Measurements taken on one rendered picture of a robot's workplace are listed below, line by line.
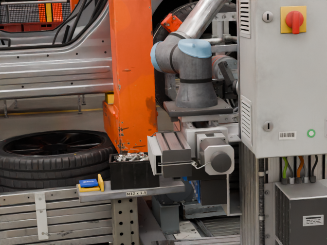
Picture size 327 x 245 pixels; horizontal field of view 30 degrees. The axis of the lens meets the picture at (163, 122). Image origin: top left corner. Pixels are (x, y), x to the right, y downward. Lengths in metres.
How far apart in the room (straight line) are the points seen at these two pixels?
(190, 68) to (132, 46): 0.51
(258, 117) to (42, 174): 1.43
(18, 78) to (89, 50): 0.38
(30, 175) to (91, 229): 0.37
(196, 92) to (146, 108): 0.53
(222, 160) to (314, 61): 0.38
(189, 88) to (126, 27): 0.55
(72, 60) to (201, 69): 1.11
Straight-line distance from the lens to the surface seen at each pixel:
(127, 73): 2.59
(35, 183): 2.87
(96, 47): 3.11
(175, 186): 2.49
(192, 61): 2.13
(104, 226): 2.82
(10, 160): 2.90
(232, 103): 3.15
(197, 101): 2.13
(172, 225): 3.01
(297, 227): 1.80
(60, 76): 3.08
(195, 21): 2.32
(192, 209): 3.14
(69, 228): 2.80
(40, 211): 2.76
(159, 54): 2.25
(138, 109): 2.62
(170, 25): 2.92
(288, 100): 1.66
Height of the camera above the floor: 1.20
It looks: 11 degrees down
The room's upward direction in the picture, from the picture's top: 2 degrees counter-clockwise
